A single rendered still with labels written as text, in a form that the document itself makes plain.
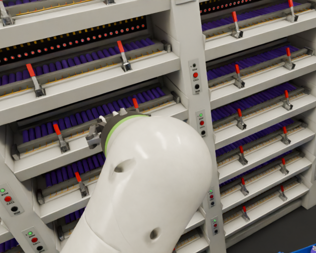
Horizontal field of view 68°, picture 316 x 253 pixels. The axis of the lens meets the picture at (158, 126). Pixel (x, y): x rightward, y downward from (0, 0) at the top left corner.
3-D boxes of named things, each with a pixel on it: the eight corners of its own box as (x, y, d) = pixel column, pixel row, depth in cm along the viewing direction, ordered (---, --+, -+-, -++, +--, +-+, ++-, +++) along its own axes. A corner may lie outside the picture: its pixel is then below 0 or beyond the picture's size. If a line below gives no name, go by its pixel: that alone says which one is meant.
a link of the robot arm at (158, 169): (254, 154, 22) (155, 100, 18) (194, 275, 22) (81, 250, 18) (186, 128, 35) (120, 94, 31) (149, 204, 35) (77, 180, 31)
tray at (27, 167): (188, 118, 90) (188, 98, 83) (20, 182, 74) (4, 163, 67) (164, 92, 104) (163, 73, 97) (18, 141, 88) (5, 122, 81)
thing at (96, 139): (122, 141, 42) (94, 153, 40) (113, 137, 47) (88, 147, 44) (118, 129, 42) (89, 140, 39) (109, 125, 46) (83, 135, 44)
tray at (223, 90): (320, 68, 108) (333, 39, 99) (208, 110, 92) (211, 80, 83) (285, 51, 122) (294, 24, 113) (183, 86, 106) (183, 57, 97)
